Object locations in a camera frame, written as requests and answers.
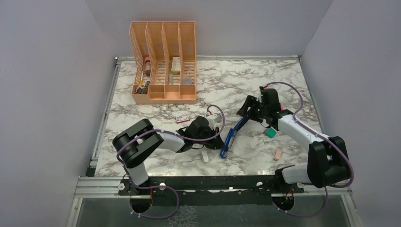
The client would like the red white staple box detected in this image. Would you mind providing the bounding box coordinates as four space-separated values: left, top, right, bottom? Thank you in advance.
175 114 190 123

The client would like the green white small box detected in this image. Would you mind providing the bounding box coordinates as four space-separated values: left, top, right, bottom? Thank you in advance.
171 57 181 75

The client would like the pink eraser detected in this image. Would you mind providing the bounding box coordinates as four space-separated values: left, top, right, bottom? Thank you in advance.
273 148 283 161

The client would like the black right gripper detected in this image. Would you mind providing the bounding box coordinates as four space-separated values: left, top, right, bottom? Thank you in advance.
236 95 268 123

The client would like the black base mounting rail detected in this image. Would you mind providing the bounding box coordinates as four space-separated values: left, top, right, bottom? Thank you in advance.
118 175 304 206

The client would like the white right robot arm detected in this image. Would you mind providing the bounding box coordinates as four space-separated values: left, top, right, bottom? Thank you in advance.
237 88 354 192

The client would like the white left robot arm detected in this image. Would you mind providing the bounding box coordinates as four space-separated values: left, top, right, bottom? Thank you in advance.
113 116 225 194

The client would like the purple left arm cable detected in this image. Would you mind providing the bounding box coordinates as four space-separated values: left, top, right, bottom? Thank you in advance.
116 105 226 220

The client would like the orange plastic desk organizer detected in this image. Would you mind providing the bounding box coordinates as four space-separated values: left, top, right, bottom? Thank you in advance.
129 21 197 105

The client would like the black label card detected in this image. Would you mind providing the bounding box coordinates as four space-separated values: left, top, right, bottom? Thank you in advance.
135 80 151 95

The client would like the small white stapler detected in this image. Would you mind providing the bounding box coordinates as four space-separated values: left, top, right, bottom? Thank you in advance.
201 150 209 163

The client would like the clear tape roll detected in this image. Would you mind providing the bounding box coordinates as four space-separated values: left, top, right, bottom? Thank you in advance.
181 77 194 85

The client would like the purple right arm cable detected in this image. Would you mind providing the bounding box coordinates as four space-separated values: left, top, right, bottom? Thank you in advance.
263 81 355 218

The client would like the green eraser block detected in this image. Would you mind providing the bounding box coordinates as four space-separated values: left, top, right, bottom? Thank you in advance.
263 127 277 138

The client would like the blue stapler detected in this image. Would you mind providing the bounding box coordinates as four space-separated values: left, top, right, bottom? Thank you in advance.
220 117 249 159

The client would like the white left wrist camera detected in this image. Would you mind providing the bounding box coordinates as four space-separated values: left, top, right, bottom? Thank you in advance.
206 113 222 130

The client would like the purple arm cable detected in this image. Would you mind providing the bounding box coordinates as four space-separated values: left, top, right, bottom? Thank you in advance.
116 105 226 220
263 81 355 218

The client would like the pink glue stick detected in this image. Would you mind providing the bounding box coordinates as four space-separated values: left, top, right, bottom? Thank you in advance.
144 57 151 77

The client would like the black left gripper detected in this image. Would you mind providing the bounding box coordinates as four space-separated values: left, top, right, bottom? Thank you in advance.
193 126 226 150

